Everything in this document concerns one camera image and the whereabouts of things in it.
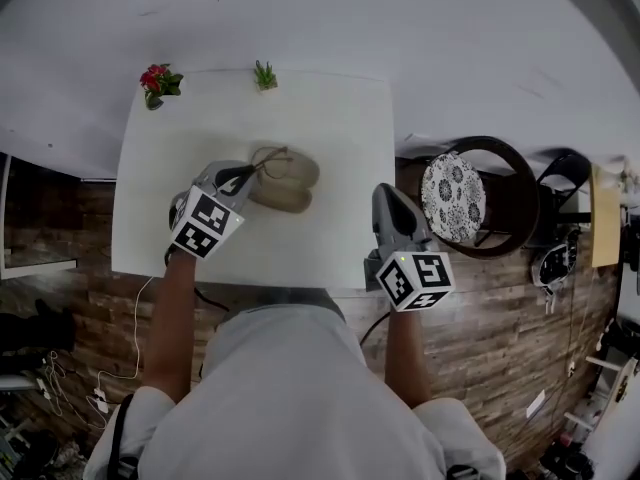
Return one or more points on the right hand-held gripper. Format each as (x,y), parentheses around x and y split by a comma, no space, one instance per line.
(415,280)

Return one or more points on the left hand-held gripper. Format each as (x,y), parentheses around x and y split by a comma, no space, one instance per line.
(207,223)

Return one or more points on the eyeglasses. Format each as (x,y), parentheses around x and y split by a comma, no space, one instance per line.
(288,164)

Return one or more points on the beige glasses case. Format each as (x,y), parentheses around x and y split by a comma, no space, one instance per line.
(295,188)

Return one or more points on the person's left forearm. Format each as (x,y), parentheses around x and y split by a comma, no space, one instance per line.
(170,328)

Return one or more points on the person's right forearm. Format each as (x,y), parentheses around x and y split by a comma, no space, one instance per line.
(407,363)

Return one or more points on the floral seat cushion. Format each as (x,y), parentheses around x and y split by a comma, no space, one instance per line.
(452,198)

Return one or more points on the white square table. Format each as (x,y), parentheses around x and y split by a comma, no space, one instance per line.
(325,233)

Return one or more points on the small green potted plant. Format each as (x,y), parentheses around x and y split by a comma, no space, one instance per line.
(265,77)

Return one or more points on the person's grey trouser leg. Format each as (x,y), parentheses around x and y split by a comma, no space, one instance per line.
(315,302)

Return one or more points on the round black chair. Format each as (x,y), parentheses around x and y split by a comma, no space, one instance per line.
(522,203)

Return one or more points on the red flower potted plant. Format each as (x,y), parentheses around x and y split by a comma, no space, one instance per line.
(157,79)

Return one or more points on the white and black device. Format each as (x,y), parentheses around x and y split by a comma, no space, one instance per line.
(555,263)

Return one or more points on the black folding chair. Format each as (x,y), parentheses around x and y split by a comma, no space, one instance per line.
(565,178)

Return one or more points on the yellow side table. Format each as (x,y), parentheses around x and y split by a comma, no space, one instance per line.
(605,218)

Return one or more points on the person's white shirt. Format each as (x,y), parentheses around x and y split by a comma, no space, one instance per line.
(300,403)

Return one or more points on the white floor power strip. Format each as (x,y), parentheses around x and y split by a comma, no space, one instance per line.
(535,404)

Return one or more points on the dried flower bunch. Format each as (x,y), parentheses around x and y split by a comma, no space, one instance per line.
(625,170)

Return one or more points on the white power adapter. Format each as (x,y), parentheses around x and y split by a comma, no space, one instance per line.
(100,399)

